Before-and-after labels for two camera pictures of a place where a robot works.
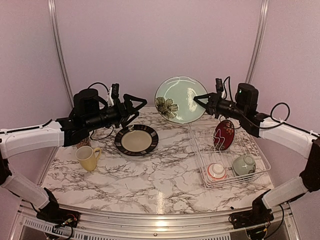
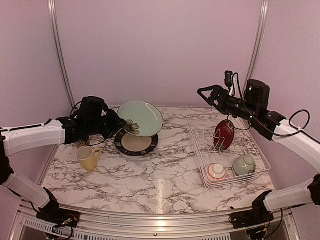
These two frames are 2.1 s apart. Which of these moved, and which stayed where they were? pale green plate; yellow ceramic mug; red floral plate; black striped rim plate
Moved: pale green plate
Stayed: black striped rim plate; yellow ceramic mug; red floral plate
